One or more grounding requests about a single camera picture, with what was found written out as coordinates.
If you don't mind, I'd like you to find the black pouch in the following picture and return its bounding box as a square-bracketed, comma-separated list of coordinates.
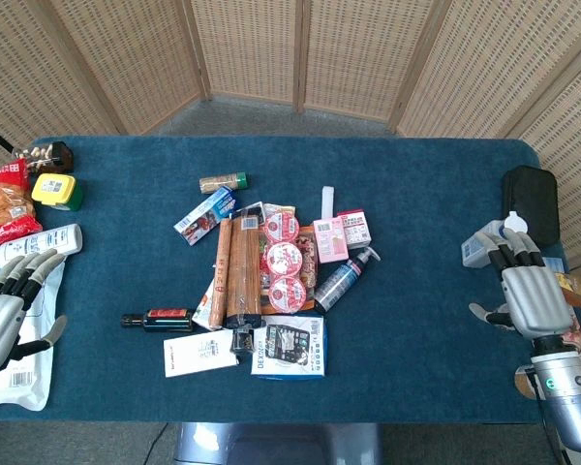
[502, 165, 561, 248]

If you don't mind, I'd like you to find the yellow lid green container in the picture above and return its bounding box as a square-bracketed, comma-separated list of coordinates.
[31, 172, 84, 212]

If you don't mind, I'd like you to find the white tube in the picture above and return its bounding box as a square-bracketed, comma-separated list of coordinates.
[320, 185, 337, 221]

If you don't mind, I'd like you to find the black cable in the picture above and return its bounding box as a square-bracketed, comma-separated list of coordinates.
[142, 421, 169, 465]

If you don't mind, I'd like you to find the yellow snack packet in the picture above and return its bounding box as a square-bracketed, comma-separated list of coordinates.
[554, 271, 581, 308]

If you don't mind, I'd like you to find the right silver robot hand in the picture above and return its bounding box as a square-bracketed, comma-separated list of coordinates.
[468, 227, 574, 339]

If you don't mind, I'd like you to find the white box with organizer print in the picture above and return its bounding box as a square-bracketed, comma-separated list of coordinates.
[250, 314, 326, 378]

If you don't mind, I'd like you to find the wooden folding screen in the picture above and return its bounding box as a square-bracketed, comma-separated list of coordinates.
[0, 0, 581, 369]

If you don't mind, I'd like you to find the red lidded cup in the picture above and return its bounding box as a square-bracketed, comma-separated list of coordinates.
[267, 276, 308, 313]
[263, 212, 301, 244]
[265, 242, 305, 278]

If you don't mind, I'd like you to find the snack tray with nuts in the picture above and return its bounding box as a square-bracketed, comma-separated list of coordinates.
[259, 225, 320, 311]

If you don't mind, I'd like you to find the brown biscuit tube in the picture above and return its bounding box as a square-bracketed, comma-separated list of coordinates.
[225, 213, 265, 329]

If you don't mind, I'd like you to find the white cardboard box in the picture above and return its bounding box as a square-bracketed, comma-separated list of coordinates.
[163, 328, 240, 379]

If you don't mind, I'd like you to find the black glass bottle red label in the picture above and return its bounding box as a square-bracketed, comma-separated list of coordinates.
[120, 307, 196, 333]

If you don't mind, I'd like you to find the small dark glass jar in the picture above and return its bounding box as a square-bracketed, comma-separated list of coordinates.
[229, 325, 257, 359]

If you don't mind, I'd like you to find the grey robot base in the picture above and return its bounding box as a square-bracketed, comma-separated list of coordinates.
[172, 421, 383, 465]

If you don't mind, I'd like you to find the white lotion bottle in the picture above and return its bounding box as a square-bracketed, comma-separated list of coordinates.
[0, 223, 84, 269]

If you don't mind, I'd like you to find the pink box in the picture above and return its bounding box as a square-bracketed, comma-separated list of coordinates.
[313, 217, 350, 264]

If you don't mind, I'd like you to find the white and red small box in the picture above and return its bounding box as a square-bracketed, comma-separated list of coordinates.
[336, 208, 373, 250]

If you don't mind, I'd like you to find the white plastic mailer bag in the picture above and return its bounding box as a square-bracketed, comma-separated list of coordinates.
[0, 259, 67, 413]

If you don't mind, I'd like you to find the blue and white carton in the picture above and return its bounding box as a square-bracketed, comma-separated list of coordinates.
[173, 185, 238, 247]

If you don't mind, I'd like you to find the orange and white carton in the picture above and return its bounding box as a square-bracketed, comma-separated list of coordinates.
[191, 280, 224, 332]

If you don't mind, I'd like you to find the dark small packet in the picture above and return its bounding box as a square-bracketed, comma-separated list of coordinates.
[231, 201, 266, 227]

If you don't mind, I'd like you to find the grey pump spray bottle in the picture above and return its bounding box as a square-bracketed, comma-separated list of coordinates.
[313, 246, 382, 314]

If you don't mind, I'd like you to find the clear bag of nuts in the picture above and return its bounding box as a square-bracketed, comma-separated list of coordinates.
[12, 140, 75, 174]

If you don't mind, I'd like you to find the red snack bag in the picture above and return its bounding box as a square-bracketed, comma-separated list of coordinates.
[0, 157, 44, 250]

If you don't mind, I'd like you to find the spice jar green cap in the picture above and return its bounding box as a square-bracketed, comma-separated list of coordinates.
[199, 171, 251, 195]

